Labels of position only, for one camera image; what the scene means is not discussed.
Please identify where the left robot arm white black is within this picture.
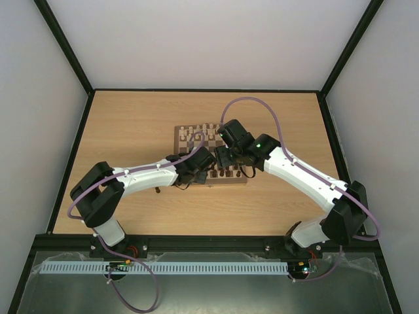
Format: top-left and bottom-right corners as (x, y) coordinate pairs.
(70, 147), (215, 247)

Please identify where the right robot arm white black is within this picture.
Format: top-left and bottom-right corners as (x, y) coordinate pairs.
(215, 119), (367, 256)

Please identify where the wooden chess board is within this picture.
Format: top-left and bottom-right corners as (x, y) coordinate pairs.
(174, 123), (247, 186)

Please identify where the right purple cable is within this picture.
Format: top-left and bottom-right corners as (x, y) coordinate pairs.
(221, 97), (382, 283)

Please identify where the purple cable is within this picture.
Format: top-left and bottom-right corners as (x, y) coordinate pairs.
(221, 97), (382, 283)
(67, 131), (160, 311)

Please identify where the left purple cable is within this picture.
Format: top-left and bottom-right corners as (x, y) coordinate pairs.
(67, 131), (160, 311)

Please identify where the black aluminium rail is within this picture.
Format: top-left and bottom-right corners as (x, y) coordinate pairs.
(32, 234), (380, 254)

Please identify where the white slotted cable duct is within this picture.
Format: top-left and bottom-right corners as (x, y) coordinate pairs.
(39, 261), (289, 275)

